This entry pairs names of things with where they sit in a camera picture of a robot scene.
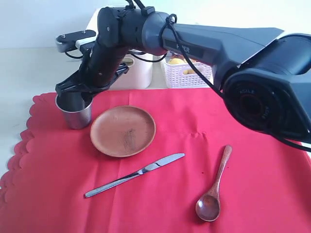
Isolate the brown wooden plate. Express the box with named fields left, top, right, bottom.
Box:
left=90, top=105, right=156, bottom=158

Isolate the dark wooden spoon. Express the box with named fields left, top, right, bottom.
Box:
left=195, top=145, right=232, bottom=222

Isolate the stainless steel cup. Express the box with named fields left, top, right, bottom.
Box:
left=55, top=95, right=93, bottom=130

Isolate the cream plastic storage bin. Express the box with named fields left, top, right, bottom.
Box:
left=86, top=8, right=153, bottom=90

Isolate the white perforated plastic basket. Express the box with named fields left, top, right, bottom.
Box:
left=160, top=52, right=209, bottom=88

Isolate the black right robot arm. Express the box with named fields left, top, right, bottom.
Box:
left=55, top=5, right=311, bottom=143

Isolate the red table cloth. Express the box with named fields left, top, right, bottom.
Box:
left=0, top=88, right=311, bottom=233

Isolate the metal table knife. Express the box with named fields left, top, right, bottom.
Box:
left=85, top=153, right=185, bottom=198

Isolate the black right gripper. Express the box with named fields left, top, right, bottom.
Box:
left=55, top=41, right=129, bottom=109

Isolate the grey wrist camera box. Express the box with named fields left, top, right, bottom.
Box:
left=55, top=30, right=97, bottom=53

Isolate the yellow lemon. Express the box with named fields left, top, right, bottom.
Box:
left=168, top=58, right=195, bottom=75

